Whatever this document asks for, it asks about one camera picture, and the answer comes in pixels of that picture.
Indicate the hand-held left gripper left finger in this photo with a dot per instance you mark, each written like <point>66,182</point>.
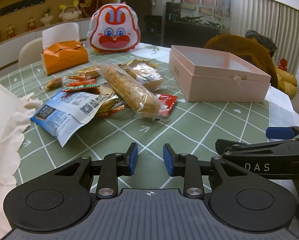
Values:
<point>133,158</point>

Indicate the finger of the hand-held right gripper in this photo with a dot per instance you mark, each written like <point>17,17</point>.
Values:
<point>239,147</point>
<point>279,132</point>

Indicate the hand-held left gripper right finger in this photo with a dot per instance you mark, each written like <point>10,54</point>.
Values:
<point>167,158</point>

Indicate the yellow rice cracker packet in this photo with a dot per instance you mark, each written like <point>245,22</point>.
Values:
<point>114,108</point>

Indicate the red sachet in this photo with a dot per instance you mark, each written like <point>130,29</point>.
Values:
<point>168,101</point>

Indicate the pink cardboard box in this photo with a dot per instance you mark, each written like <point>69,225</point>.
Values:
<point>214,85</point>

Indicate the round rice cracker packet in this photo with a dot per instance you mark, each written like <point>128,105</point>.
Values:
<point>103,97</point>

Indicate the long bread packet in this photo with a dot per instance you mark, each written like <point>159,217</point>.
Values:
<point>129,90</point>

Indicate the blue snack packet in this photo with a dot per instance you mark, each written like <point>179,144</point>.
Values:
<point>64,112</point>

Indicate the round bread packet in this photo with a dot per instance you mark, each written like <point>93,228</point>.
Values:
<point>147,73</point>

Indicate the red green snack packet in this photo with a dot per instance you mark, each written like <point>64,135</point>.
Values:
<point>79,86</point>

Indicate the yellow cartoon snack packet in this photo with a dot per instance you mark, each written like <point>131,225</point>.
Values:
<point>88,70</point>

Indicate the small candy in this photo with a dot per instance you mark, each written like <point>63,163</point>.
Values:
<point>53,83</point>

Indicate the green checked tablecloth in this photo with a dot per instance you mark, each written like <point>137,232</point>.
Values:
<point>189,125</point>

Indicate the yellow plush toy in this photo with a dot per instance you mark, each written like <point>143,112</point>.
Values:
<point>287,80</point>

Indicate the brown fur coat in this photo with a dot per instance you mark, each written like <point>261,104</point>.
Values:
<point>239,52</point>

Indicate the dark green cloth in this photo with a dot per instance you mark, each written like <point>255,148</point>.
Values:
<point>262,40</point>

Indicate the beige curtain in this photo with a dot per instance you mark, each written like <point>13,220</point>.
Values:
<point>272,25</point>

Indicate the white printed tablecloth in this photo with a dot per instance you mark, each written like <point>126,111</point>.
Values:
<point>152,51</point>

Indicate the orange tissue box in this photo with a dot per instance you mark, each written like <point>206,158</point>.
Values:
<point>64,60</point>

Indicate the rabbit-shaped snack bag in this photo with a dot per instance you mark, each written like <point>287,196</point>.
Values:
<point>114,32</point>

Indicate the black appliance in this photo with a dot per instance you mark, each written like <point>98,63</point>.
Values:
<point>153,28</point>

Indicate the white paper towel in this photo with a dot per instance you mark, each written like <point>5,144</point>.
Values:
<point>2,130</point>

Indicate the white tissue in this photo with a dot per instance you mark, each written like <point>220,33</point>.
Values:
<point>60,33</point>

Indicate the glass aquarium tank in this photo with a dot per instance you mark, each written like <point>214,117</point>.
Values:
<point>202,7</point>

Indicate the beige chair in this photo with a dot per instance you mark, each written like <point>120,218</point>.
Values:
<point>30,52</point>

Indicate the yellow-eared plush doll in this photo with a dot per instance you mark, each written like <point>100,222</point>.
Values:
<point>69,12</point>

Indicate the brown plush toy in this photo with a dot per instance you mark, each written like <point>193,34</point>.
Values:
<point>88,3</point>

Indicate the white vase figurine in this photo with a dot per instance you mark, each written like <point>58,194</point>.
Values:
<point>46,18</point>

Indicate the red figurine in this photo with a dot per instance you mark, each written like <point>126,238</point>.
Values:
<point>31,25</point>
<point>11,32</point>

